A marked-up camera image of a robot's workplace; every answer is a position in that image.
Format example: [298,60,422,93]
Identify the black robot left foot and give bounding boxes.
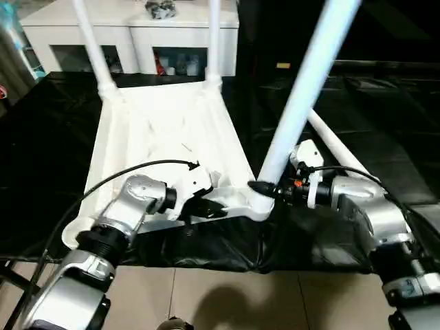
[157,318,190,330]

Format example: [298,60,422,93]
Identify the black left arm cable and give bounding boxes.
[3,159,201,330]

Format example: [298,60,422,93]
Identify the white plastic table leg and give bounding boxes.
[204,0,224,83]
[249,0,362,207]
[71,0,119,100]
[306,109,386,183]

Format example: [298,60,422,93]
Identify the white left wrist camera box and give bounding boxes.
[168,164,221,219]

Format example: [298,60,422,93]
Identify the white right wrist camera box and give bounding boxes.
[289,140,324,204]

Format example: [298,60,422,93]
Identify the white cabinet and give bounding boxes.
[21,0,240,76]

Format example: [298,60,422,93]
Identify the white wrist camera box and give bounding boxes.
[168,164,221,219]
[289,140,324,204]

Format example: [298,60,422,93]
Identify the black mat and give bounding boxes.
[0,69,440,274]

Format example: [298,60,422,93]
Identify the pale blue translucent object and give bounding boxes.
[0,3,46,80]

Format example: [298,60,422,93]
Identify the white plastic table top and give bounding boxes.
[62,74,276,250]

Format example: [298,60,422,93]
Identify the dark glass bowl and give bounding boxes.
[146,0,176,19]

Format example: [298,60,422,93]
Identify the large black furniture piece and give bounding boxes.
[237,0,440,76]

